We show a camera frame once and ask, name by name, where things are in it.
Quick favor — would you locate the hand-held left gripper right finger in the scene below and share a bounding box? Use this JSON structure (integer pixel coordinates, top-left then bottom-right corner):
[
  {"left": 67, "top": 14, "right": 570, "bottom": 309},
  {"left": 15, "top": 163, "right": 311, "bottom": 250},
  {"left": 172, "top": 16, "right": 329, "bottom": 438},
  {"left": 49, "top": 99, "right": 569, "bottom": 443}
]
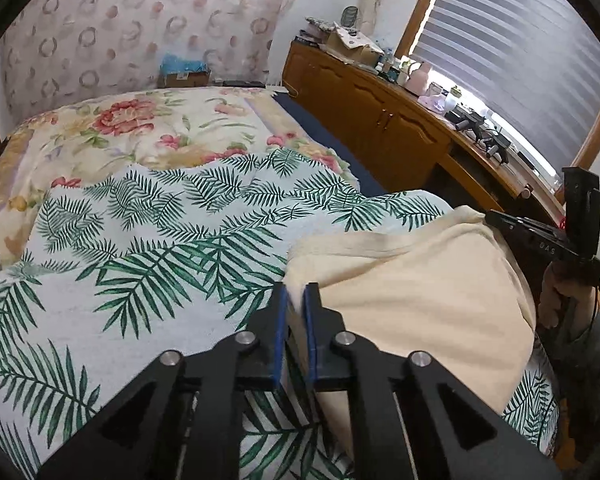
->
[{"left": 302, "top": 283, "right": 546, "bottom": 480}]

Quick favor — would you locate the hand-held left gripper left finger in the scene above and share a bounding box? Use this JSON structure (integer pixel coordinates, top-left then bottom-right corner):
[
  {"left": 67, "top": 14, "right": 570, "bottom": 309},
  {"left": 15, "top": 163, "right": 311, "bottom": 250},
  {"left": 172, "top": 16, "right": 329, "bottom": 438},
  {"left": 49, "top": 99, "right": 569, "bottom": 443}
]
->
[{"left": 37, "top": 282, "right": 288, "bottom": 480}]

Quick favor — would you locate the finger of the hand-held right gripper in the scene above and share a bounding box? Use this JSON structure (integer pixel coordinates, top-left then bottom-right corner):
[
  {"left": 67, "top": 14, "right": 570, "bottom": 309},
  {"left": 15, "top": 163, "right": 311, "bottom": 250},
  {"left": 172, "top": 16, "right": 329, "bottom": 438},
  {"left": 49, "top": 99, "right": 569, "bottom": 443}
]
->
[{"left": 485, "top": 210, "right": 564, "bottom": 242}]

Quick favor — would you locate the beige printed T-shirt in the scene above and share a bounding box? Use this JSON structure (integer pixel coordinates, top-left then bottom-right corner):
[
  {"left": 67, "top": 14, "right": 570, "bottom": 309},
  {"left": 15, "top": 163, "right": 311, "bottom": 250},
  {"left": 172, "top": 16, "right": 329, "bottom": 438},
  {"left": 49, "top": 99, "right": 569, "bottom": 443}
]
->
[{"left": 284, "top": 205, "right": 538, "bottom": 461}]

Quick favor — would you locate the person's right forearm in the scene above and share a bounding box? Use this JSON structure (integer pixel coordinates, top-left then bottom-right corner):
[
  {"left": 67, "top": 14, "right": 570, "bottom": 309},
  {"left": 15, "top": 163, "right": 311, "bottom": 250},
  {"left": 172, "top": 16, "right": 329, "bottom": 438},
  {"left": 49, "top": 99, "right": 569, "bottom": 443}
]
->
[{"left": 535, "top": 310, "right": 600, "bottom": 421}]

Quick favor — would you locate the person's right hand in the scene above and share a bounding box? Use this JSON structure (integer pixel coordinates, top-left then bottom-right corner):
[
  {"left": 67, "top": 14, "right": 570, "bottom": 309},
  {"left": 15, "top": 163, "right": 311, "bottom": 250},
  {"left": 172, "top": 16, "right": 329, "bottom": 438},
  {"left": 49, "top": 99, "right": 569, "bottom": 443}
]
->
[{"left": 538, "top": 262, "right": 600, "bottom": 342}]

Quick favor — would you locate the black tool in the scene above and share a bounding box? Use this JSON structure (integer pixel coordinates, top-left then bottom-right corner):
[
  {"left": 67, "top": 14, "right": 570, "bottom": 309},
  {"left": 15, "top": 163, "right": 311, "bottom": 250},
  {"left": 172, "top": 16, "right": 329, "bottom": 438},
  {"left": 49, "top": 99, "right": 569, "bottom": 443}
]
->
[{"left": 450, "top": 112, "right": 511, "bottom": 166}]

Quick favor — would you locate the leaf print blanket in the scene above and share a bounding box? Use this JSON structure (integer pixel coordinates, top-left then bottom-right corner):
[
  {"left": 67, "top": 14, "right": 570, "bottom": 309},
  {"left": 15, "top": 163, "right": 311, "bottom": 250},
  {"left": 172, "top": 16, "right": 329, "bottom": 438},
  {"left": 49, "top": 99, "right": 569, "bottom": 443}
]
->
[{"left": 0, "top": 147, "right": 561, "bottom": 480}]

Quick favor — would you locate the pale purple bag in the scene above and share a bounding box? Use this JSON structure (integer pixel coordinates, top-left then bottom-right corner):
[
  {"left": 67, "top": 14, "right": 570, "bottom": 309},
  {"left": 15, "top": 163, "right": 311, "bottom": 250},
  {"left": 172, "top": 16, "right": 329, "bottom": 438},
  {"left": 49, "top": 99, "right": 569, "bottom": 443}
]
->
[{"left": 420, "top": 92, "right": 451, "bottom": 111}]

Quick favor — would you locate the grey window blind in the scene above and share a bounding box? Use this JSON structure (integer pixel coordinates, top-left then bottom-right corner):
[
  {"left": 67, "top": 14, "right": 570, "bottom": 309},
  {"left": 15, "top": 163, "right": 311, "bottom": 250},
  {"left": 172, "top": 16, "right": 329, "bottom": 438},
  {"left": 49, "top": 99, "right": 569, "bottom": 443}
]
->
[{"left": 410, "top": 0, "right": 600, "bottom": 176}]

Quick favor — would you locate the pink jug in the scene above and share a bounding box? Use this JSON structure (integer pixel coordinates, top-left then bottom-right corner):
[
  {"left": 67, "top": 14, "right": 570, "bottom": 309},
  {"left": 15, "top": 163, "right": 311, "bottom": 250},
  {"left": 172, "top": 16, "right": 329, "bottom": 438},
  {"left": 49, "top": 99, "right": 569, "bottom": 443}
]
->
[{"left": 405, "top": 60, "right": 433, "bottom": 96}]

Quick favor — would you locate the wooden sideboard cabinet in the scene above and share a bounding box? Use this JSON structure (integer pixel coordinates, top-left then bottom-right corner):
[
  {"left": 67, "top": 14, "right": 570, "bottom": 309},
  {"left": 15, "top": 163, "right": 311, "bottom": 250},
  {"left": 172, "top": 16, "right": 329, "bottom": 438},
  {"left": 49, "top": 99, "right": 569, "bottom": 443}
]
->
[{"left": 281, "top": 40, "right": 568, "bottom": 221}]

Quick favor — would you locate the navy mattress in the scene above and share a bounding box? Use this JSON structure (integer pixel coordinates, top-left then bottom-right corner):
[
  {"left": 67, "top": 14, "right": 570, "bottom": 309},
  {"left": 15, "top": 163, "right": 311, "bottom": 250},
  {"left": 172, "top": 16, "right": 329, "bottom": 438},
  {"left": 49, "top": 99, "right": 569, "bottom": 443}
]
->
[{"left": 272, "top": 92, "right": 388, "bottom": 196}]

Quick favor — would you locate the open cardboard box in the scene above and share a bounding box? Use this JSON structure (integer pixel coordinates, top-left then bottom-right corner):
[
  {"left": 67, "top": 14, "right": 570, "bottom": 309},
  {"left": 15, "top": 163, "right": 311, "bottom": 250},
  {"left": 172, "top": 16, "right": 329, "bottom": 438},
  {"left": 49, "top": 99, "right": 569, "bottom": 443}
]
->
[{"left": 325, "top": 25, "right": 385, "bottom": 66}]

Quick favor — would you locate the floral blanket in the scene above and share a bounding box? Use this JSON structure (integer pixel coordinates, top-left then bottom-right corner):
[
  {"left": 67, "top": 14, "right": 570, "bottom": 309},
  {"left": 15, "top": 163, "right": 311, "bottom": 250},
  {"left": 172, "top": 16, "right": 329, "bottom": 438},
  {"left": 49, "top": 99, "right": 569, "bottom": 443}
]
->
[{"left": 0, "top": 85, "right": 363, "bottom": 281}]

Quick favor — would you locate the small brown cardboard box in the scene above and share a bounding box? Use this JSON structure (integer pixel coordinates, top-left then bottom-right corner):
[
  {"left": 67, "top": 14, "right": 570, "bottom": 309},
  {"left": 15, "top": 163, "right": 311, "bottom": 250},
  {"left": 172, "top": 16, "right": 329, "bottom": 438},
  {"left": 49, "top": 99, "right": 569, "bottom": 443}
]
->
[{"left": 162, "top": 71, "right": 212, "bottom": 88}]

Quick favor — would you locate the circle pattern sheer curtain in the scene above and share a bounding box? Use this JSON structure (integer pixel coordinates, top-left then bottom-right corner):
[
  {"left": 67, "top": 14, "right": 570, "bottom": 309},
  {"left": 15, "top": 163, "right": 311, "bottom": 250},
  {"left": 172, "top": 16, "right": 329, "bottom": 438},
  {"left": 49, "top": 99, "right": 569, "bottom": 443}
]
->
[{"left": 0, "top": 0, "right": 311, "bottom": 121}]

